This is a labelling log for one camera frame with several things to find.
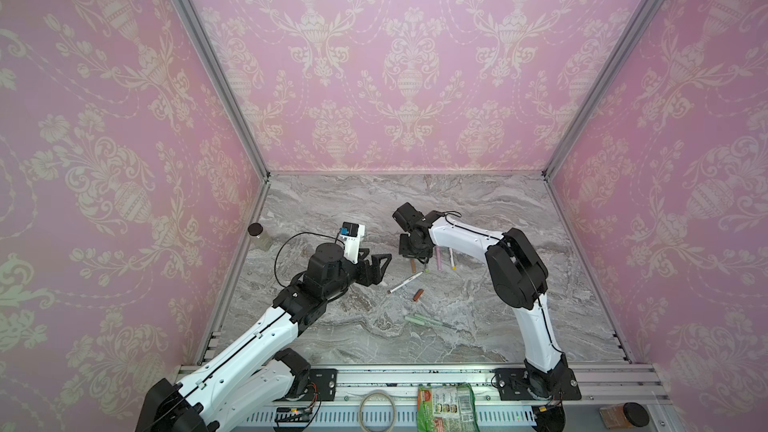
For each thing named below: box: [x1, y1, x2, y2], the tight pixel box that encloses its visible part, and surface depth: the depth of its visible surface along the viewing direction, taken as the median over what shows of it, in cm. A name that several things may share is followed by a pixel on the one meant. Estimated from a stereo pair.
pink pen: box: [434, 246, 443, 271], surface depth 99 cm
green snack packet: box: [417, 382, 480, 432], surface depth 71 cm
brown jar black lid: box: [599, 402, 650, 429], surface depth 64 cm
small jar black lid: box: [247, 222, 263, 236], surface depth 94 cm
